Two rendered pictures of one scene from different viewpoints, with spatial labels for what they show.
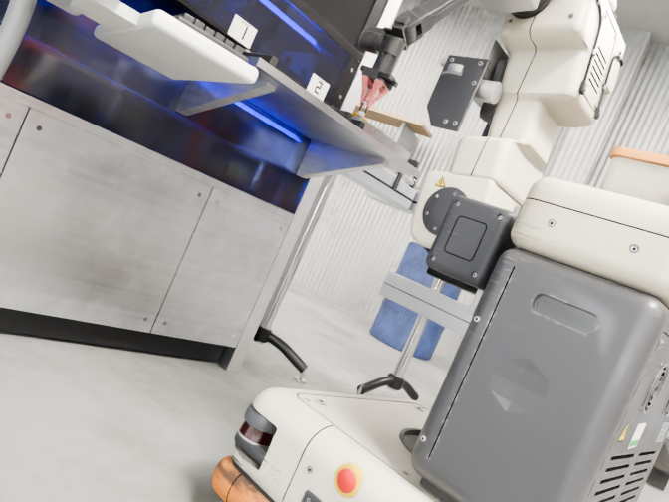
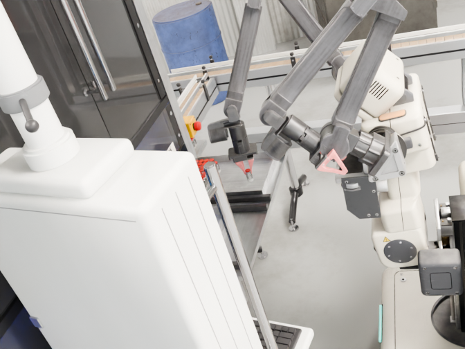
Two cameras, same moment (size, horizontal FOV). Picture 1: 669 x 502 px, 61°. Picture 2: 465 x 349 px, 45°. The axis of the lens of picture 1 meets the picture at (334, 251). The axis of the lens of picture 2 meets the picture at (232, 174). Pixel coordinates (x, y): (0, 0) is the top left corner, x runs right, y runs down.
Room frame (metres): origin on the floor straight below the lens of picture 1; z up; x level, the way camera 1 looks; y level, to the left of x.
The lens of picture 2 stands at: (0.02, 0.65, 2.01)
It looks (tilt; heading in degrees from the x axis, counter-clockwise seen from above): 31 degrees down; 343
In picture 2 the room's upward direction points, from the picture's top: 18 degrees counter-clockwise
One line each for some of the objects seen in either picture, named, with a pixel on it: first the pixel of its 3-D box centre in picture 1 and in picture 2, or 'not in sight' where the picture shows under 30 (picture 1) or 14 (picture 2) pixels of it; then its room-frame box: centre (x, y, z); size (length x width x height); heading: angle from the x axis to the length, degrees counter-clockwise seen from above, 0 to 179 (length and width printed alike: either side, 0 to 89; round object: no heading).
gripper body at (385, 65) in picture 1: (382, 68); (241, 145); (1.62, 0.08, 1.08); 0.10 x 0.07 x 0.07; 64
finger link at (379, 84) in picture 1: (370, 91); (245, 162); (1.62, 0.09, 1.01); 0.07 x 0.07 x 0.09; 64
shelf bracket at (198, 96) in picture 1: (222, 99); not in sight; (1.47, 0.42, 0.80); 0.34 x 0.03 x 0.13; 48
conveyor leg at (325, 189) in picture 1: (296, 255); not in sight; (2.30, 0.14, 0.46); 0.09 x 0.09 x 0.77; 48
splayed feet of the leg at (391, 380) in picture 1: (390, 389); (297, 196); (2.51, -0.48, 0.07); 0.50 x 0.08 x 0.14; 138
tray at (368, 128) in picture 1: (344, 131); (228, 176); (1.76, 0.12, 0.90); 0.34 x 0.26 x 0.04; 48
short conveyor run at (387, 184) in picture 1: (362, 163); (183, 113); (2.41, 0.04, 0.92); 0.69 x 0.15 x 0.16; 138
